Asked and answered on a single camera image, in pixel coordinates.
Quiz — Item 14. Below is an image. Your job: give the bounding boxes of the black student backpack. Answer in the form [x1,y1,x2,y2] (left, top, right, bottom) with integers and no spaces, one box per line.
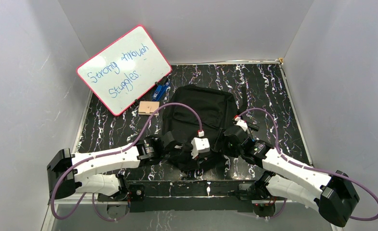
[162,85,248,172]

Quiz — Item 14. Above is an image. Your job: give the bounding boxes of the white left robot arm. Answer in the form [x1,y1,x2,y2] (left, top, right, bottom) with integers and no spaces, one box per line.
[47,130,210,200]

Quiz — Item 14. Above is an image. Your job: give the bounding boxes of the pink capped black highlighter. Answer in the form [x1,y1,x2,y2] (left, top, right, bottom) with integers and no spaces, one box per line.
[246,121,260,131]

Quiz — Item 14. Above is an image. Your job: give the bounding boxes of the small wooden block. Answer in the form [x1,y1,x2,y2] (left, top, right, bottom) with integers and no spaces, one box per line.
[138,101,160,116]

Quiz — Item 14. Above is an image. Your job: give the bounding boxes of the blue stapler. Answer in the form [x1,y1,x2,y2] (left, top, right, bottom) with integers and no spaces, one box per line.
[151,81,169,102]

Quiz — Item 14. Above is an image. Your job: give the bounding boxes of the pink framed whiteboard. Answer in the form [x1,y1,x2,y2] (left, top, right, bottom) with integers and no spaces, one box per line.
[76,25,172,116]

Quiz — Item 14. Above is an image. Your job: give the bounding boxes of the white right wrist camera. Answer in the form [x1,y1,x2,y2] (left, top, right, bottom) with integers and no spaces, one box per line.
[234,116,248,132]

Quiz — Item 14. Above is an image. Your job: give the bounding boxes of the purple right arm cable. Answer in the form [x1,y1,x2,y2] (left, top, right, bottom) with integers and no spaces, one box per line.
[238,107,378,221]

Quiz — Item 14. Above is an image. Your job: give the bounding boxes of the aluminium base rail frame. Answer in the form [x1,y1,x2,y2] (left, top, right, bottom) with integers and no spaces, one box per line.
[41,180,344,231]

